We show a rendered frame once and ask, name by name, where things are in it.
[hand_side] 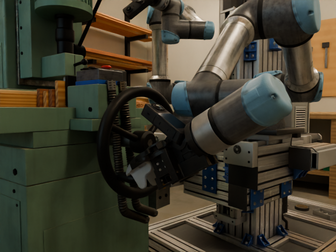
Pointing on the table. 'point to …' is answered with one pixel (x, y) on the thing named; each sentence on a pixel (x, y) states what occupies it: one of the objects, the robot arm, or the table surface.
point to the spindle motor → (62, 8)
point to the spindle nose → (64, 33)
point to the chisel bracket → (60, 65)
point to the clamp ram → (70, 81)
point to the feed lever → (79, 49)
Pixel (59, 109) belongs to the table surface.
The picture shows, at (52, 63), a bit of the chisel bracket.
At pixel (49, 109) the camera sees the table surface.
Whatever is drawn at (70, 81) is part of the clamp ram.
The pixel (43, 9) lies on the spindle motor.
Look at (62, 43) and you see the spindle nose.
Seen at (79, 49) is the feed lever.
